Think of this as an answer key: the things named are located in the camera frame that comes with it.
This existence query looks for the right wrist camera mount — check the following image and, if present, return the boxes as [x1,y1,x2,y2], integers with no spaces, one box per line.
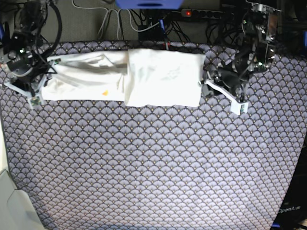
[1,59,58,109]

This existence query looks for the grey plastic bin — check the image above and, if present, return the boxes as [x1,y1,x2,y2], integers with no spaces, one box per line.
[0,170,44,230]

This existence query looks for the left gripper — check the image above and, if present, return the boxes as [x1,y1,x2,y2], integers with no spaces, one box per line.
[203,65,249,96]

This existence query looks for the patterned purple table cloth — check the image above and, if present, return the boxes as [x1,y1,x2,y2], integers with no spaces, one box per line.
[0,51,307,230]

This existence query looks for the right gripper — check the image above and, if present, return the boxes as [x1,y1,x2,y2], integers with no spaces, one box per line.
[1,48,55,91]

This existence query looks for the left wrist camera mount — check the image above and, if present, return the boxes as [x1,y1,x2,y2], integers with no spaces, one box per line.
[199,79,249,115]

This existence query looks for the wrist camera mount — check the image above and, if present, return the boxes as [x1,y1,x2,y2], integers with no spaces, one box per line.
[199,79,249,115]
[1,59,58,109]

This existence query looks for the white cable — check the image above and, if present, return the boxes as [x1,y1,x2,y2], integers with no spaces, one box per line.
[71,0,161,39]

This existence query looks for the black power strip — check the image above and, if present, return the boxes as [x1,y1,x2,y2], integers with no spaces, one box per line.
[180,9,226,19]

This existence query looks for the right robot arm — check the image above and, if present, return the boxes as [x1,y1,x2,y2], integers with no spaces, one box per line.
[0,0,62,95]

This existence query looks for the blue box at top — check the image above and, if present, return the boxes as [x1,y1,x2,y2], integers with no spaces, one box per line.
[116,0,183,10]

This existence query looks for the white printed T-shirt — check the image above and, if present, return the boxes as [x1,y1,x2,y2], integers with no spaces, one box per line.
[42,49,206,107]

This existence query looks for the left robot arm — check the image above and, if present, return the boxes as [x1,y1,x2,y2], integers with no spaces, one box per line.
[201,0,280,98]

